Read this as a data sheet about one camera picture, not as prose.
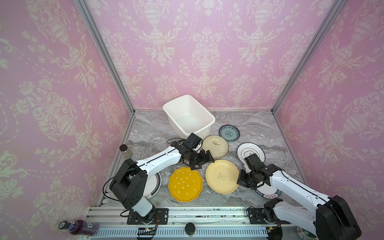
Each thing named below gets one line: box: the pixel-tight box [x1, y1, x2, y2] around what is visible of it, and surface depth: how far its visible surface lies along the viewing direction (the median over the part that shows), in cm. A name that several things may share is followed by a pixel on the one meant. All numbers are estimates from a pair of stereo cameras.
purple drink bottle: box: [58, 219, 99, 236], surface depth 61 cm
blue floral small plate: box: [219, 124, 240, 142], surface depth 108 cm
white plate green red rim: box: [143, 172, 162, 199], surface depth 84 cm
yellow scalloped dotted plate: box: [168, 167, 203, 203], surface depth 85 cm
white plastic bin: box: [163, 94, 216, 140], surface depth 106 cm
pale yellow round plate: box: [205, 159, 240, 194], surface depth 89 cm
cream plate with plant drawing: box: [202, 135, 230, 159], surface depth 101 cm
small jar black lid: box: [119, 144, 128, 152], surface depth 90 cm
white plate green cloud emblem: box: [237, 142, 266, 164], surface depth 99 cm
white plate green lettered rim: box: [253, 183, 283, 199], surface depth 82 cm
